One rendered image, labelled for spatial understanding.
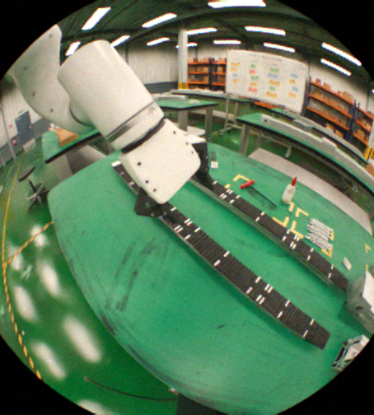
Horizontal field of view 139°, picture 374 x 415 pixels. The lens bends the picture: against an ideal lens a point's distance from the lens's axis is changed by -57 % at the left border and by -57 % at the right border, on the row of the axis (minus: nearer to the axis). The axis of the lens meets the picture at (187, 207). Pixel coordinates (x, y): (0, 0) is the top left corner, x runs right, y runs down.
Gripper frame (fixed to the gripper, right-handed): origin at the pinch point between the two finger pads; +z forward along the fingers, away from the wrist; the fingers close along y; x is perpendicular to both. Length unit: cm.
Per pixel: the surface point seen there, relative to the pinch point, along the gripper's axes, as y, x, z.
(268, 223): -13.2, 5.9, 23.0
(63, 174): 40, -147, -17
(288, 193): -30.4, 4.8, 28.1
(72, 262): 34.1, -18.9, -2.2
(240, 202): -13.8, -4.8, 19.5
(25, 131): 196, -942, -393
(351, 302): -8, 45, 32
